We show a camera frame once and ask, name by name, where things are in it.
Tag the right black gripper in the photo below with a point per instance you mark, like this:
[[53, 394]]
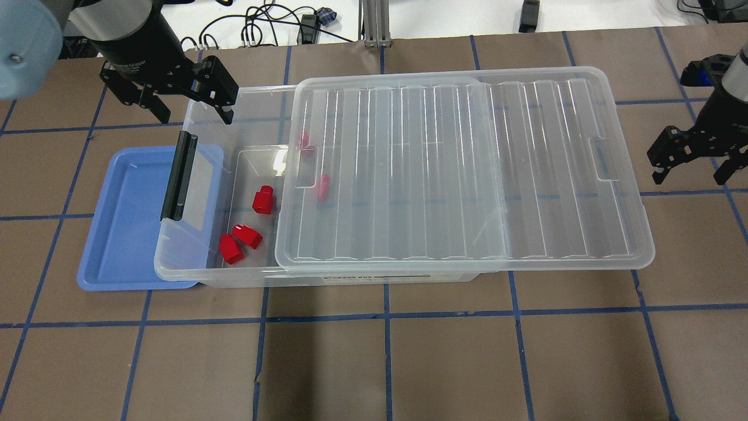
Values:
[[717, 121]]

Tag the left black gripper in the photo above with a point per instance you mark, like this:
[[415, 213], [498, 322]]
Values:
[[141, 36]]

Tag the clear plastic box lid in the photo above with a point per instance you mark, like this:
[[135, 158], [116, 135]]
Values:
[[461, 171]]

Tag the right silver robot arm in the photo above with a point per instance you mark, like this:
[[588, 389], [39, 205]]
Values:
[[718, 71]]

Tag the clear plastic storage box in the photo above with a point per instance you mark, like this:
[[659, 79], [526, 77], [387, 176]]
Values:
[[255, 147]]

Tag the red block pair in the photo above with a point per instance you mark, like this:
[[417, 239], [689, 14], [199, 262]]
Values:
[[247, 235]]

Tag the blue plastic tray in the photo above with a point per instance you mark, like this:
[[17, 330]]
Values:
[[122, 246]]

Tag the black power adapter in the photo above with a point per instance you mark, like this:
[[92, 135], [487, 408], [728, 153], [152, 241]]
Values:
[[529, 16]]

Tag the black box latch handle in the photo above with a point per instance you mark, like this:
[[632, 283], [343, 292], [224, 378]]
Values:
[[179, 178]]

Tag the aluminium frame post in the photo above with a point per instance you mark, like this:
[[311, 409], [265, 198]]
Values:
[[374, 17]]

